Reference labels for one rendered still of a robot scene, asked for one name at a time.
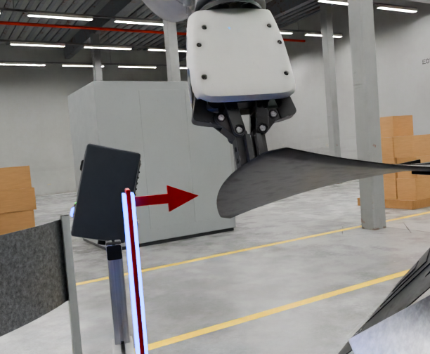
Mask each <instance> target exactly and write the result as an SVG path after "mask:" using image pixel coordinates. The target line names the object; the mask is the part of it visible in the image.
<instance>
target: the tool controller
mask: <svg viewBox="0 0 430 354"><path fill-rule="evenodd" d="M140 159H141V154H140V153H139V152H132V151H128V150H121V149H117V148H113V147H106V146H102V145H94V144H90V143H89V144H88V145H87V146H86V150H85V154H84V160H82V161H81V165H80V170H81V177H80V181H79V189H78V193H77V200H76V207H75V211H74V218H73V223H72V229H71V236H73V237H82V238H87V239H93V240H98V243H97V244H101V245H105V241H110V240H112V242H114V241H115V240H121V243H125V241H126V236H125V228H124V213H123V205H122V193H125V191H124V189H125V188H128V189H130V191H131V192H132V193H133V194H134V196H136V190H137V188H136V186H137V185H138V182H137V181H138V179H139V177H138V174H139V173H140V171H139V170H140V166H141V160H140Z"/></svg>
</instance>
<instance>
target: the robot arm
mask: <svg viewBox="0 0 430 354"><path fill-rule="evenodd" d="M142 1H143V2H144V4H145V5H146V6H147V7H148V8H149V9H150V10H151V11H152V12H153V13H154V14H156V15H157V16H158V17H160V18H161V19H163V20H166V21H169V22H179V21H182V20H184V19H186V18H187V17H189V18H188V24H187V34H186V61H187V73H188V91H189V98H190V105H191V108H192V110H193V112H192V118H191V122H192V123H193V124H194V125H197V126H205V127H213V128H215V129H216V130H217V131H218V132H220V133H221V134H223V135H224V136H225V137H226V138H227V139H228V142H229V143H230V144H233V149H234V153H235V161H236V166H237V169H238V168H239V167H241V166H242V165H243V164H245V163H247V162H248V161H249V160H251V159H253V158H255V157H257V156H259V155H260V154H262V153H265V152H267V151H268V147H267V143H266V136H265V135H266V133H267V132H268V130H269V129H270V127H272V125H273V124H274V123H277V122H281V121H284V120H286V119H290V118H292V117H293V115H294V114H295V113H296V111H297V109H296V108H295V106H294V103H293V101H292V99H291V97H290V96H291V95H292V94H293V93H294V92H295V81H294V75H293V72H292V67H291V64H290V61H289V57H288V54H287V50H286V48H285V44H284V41H283V39H282V36H281V33H280V30H279V28H278V26H277V24H276V22H275V19H274V17H273V15H272V14H271V12H270V11H269V10H266V2H265V0H142ZM241 115H249V134H247V131H246V130H245V126H244V123H243V120H242V117H241Z"/></svg>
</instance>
